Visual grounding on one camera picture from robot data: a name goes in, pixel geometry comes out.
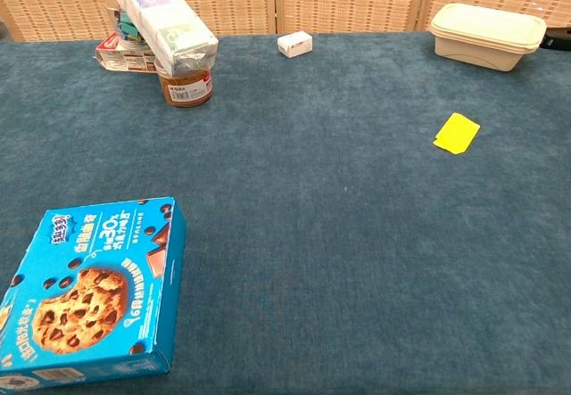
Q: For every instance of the small white cardboard box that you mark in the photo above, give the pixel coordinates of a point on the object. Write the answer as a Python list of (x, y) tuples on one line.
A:
[(294, 43)]

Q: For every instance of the blue chocolate chip cookie box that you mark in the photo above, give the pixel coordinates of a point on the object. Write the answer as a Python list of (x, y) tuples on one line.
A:
[(89, 288)]

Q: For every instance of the blue velvet tablecloth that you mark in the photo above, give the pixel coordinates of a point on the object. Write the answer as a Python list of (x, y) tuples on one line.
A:
[(312, 212)]

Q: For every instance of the amber honey jar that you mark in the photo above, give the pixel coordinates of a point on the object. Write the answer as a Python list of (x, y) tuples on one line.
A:
[(187, 91)]

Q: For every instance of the long white tissue pack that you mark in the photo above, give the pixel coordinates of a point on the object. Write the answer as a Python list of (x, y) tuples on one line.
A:
[(165, 16)]

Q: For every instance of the red white flat carton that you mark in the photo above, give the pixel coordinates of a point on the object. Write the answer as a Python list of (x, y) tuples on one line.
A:
[(120, 58)]

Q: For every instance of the tub of teal clips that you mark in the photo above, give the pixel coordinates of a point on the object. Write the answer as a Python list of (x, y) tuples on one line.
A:
[(127, 29)]

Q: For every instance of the cream lidded plastic container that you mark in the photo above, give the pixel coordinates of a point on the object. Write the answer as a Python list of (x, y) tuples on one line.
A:
[(486, 27)]

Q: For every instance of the black object at table edge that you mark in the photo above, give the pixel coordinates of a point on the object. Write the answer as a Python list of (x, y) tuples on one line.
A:
[(557, 39)]

